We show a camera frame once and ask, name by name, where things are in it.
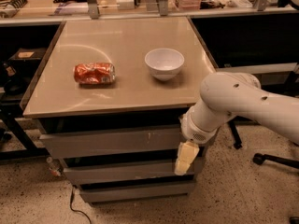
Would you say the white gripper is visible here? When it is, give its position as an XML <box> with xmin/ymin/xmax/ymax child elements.
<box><xmin>175</xmin><ymin>107</ymin><xmax>217</xmax><ymax>175</ymax></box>

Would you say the grey top drawer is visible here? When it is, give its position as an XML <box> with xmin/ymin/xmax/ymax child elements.
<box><xmin>40</xmin><ymin>124</ymin><xmax>185</xmax><ymax>159</ymax></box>

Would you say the grey drawer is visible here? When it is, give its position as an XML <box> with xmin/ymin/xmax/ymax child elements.
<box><xmin>63</xmin><ymin>157</ymin><xmax>206</xmax><ymax>185</ymax></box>
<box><xmin>40</xmin><ymin>124</ymin><xmax>185</xmax><ymax>159</ymax></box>
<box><xmin>79</xmin><ymin>180</ymin><xmax>195</xmax><ymax>203</ymax></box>

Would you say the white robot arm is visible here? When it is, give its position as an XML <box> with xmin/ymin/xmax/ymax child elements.
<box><xmin>175</xmin><ymin>72</ymin><xmax>299</xmax><ymax>175</ymax></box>

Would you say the grey bottom drawer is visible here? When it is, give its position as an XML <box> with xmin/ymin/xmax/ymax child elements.
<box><xmin>79</xmin><ymin>180</ymin><xmax>195</xmax><ymax>203</ymax></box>

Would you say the grey drawer cabinet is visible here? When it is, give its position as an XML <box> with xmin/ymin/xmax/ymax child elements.
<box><xmin>23</xmin><ymin>17</ymin><xmax>215</xmax><ymax>192</ymax></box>

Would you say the grey middle drawer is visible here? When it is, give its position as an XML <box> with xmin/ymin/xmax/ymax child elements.
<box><xmin>63</xmin><ymin>157</ymin><xmax>206</xmax><ymax>185</ymax></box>

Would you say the black office chair base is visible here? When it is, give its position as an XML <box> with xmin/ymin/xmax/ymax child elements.
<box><xmin>252</xmin><ymin>153</ymin><xmax>299</xmax><ymax>169</ymax></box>

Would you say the white bowl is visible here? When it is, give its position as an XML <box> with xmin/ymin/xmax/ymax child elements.
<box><xmin>145</xmin><ymin>48</ymin><xmax>185</xmax><ymax>81</ymax></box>

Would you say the crushed orange soda can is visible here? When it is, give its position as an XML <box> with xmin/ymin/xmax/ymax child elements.
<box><xmin>73</xmin><ymin>63</ymin><xmax>116</xmax><ymax>85</ymax></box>

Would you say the plastic bottle on floor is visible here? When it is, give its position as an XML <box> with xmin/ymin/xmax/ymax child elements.
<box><xmin>46</xmin><ymin>157</ymin><xmax>62</xmax><ymax>176</ymax></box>

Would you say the black box with label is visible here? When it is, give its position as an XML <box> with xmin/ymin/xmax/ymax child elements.
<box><xmin>8</xmin><ymin>48</ymin><xmax>47</xmax><ymax>67</ymax></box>

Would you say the long background desk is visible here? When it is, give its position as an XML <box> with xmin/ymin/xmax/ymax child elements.
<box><xmin>0</xmin><ymin>0</ymin><xmax>299</xmax><ymax>26</ymax></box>

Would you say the black cable on floor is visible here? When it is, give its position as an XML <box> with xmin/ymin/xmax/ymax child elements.
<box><xmin>69</xmin><ymin>187</ymin><xmax>93</xmax><ymax>224</ymax></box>

